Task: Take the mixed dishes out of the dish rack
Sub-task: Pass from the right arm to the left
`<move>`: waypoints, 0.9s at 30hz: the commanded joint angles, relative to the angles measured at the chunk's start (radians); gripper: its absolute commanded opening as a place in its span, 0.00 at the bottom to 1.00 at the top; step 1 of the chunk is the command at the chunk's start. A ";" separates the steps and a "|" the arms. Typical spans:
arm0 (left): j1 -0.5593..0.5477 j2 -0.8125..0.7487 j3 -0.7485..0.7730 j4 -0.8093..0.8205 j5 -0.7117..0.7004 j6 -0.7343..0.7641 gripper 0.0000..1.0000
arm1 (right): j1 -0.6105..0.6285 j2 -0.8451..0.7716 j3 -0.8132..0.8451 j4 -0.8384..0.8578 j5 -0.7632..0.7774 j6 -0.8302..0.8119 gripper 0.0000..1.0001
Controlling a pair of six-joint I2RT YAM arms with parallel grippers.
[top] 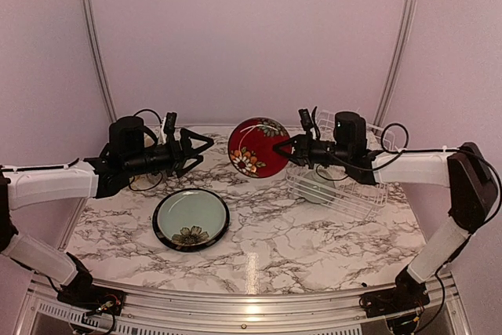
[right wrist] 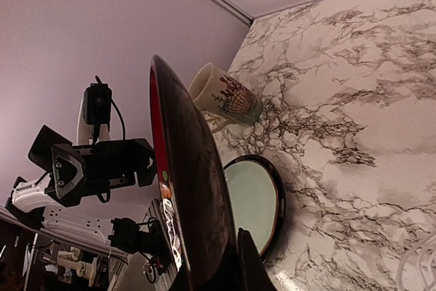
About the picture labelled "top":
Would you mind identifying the front aluminium rail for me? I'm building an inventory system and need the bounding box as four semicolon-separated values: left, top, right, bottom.
15;278;471;335

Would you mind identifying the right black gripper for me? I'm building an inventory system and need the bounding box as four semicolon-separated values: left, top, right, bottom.
272;131;351;169

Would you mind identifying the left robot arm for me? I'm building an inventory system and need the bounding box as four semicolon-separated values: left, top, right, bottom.
1;112;214;308

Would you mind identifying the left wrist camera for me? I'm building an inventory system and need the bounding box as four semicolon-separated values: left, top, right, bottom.
159;112;177;144

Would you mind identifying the green bowl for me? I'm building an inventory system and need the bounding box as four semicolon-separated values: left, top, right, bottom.
296;168;334;204

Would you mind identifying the right aluminium frame post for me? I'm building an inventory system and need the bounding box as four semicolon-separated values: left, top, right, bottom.
373;0;417;126

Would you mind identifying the beige patterned mug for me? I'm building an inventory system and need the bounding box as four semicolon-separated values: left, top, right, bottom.
128;134;162;192

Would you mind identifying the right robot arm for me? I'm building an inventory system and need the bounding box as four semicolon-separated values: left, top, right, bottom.
273;109;501;315

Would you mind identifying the aluminium frame post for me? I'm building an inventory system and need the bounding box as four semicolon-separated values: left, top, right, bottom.
373;0;417;126
81;0;118;122

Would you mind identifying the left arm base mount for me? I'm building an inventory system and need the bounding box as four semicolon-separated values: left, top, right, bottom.
57;285;126;316

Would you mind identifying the left aluminium frame post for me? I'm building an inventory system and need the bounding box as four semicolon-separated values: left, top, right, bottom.
81;0;118;122

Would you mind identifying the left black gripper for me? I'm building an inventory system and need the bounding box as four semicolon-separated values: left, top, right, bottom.
123;127;213;178

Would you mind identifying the red patterned plate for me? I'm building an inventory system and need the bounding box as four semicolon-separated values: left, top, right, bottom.
227;117;289;179

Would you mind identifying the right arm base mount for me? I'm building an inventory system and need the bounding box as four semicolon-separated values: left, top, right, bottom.
359;287;431;318

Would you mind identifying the black rimmed cream plate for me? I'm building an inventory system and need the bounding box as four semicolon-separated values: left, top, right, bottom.
151;187;231;252

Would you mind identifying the white wire dish rack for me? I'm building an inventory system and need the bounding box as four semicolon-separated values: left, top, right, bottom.
286;110;396;220

